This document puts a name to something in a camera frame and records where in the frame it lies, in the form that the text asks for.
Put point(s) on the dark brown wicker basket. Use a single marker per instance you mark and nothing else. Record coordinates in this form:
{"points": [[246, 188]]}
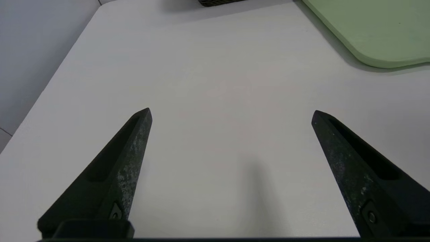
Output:
{"points": [[218, 2]]}

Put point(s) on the green plastic tray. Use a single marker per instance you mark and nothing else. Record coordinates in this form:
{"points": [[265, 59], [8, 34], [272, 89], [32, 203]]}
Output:
{"points": [[386, 30]]}

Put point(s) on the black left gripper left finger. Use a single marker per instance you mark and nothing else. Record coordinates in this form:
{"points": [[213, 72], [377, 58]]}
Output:
{"points": [[117, 181]]}

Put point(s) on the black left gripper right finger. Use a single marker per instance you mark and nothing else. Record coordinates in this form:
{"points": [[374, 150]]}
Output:
{"points": [[369, 188]]}

